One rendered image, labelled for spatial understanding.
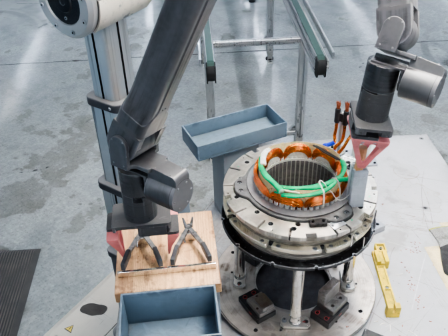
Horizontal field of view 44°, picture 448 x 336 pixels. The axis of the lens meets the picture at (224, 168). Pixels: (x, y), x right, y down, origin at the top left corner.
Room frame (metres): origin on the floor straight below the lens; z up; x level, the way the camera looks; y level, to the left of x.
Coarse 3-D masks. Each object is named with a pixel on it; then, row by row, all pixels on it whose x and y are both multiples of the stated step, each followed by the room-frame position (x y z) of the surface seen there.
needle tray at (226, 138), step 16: (240, 112) 1.26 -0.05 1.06; (256, 112) 1.28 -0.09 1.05; (272, 112) 1.26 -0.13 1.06; (192, 128) 1.21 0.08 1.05; (208, 128) 1.22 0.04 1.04; (224, 128) 1.24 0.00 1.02; (240, 128) 1.24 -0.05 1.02; (256, 128) 1.24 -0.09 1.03; (272, 128) 1.18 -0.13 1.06; (192, 144) 1.13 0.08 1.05; (208, 144) 1.11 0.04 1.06; (224, 144) 1.13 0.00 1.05; (240, 144) 1.15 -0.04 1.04; (256, 144) 1.16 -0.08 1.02; (224, 160) 1.14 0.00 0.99; (224, 176) 1.14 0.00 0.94
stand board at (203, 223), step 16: (208, 224) 0.83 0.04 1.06; (128, 240) 0.79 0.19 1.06; (160, 240) 0.78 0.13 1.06; (176, 240) 0.78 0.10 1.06; (208, 240) 0.78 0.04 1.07; (144, 256) 0.74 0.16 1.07; (192, 256) 0.74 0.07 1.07; (192, 272) 0.70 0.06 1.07; (208, 272) 0.70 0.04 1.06; (128, 288) 0.66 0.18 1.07; (144, 288) 0.66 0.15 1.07; (160, 288) 0.66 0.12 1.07
